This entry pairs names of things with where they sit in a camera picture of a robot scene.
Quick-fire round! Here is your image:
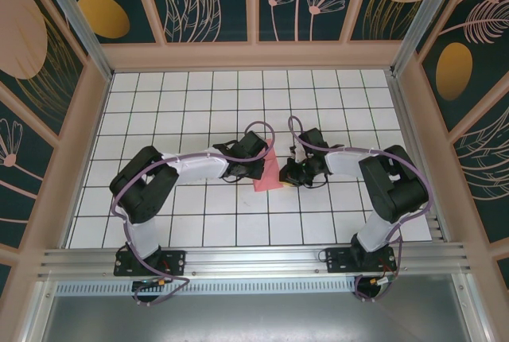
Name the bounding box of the pink paper sheet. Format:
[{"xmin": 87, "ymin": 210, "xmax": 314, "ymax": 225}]
[{"xmin": 252, "ymin": 138, "xmax": 284, "ymax": 192}]

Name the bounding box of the grey metal sheet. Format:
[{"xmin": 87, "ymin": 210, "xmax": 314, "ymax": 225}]
[{"xmin": 39, "ymin": 274, "xmax": 490, "ymax": 342}]

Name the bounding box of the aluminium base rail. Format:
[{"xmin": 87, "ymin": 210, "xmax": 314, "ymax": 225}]
[{"xmin": 37, "ymin": 242, "xmax": 474, "ymax": 279}]

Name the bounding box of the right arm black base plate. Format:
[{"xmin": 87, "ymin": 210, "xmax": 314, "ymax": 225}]
[{"xmin": 325, "ymin": 247, "xmax": 397, "ymax": 275}]

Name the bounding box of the aluminium side rail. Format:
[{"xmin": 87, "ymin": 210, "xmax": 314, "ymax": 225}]
[{"xmin": 387, "ymin": 71, "xmax": 450, "ymax": 243}]

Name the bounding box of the slotted aluminium cable duct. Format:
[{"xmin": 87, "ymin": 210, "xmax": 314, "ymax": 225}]
[{"xmin": 55, "ymin": 281, "xmax": 359, "ymax": 295}]

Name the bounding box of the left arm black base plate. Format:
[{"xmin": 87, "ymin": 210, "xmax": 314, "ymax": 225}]
[{"xmin": 114, "ymin": 249, "xmax": 187, "ymax": 278}]

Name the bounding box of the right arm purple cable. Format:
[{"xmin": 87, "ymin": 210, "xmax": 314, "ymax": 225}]
[{"xmin": 288, "ymin": 115, "xmax": 434, "ymax": 304}]

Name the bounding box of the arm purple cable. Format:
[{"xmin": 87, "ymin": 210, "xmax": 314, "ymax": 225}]
[
  {"xmin": 111, "ymin": 120, "xmax": 278, "ymax": 307},
  {"xmin": 288, "ymin": 115, "xmax": 434, "ymax": 304}
]

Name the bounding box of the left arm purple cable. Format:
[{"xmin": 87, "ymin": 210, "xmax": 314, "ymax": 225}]
[{"xmin": 111, "ymin": 120, "xmax": 278, "ymax": 307}]

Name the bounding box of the aluminium frame post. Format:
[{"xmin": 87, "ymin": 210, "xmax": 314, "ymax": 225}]
[
  {"xmin": 391, "ymin": 0, "xmax": 478, "ymax": 76},
  {"xmin": 31, "ymin": 0, "xmax": 115, "ymax": 80}
]

